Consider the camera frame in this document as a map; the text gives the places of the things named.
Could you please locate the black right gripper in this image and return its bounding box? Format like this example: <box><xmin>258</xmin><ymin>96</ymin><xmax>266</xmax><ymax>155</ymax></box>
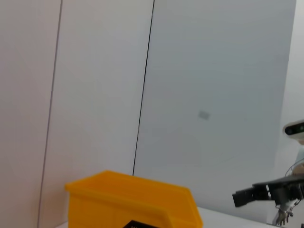
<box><xmin>232</xmin><ymin>175</ymin><xmax>304</xmax><ymax>208</ymax></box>

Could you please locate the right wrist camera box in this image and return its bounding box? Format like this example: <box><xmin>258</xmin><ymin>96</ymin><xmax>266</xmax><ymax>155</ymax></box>
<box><xmin>282</xmin><ymin>120</ymin><xmax>304</xmax><ymax>145</ymax></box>

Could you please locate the yellow plastic bin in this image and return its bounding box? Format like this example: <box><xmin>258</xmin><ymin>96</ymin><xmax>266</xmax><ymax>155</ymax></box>
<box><xmin>64</xmin><ymin>170</ymin><xmax>204</xmax><ymax>228</ymax></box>

